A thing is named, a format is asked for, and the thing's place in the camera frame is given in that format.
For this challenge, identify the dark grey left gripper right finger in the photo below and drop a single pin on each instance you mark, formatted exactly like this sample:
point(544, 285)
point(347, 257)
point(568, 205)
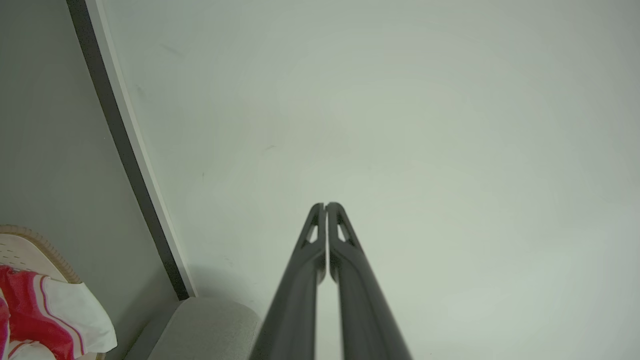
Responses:
point(360, 305)

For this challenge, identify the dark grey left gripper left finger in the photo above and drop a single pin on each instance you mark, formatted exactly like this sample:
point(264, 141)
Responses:
point(295, 300)

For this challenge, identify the red and white garment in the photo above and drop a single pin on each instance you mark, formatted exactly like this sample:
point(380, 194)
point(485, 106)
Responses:
point(30, 310)

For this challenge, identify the white perforated laundry basket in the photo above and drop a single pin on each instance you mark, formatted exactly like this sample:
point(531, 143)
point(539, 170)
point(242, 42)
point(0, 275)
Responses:
point(22, 250)

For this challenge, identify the white and dark skirting board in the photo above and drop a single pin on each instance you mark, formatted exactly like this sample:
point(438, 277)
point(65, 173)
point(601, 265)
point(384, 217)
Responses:
point(127, 141)

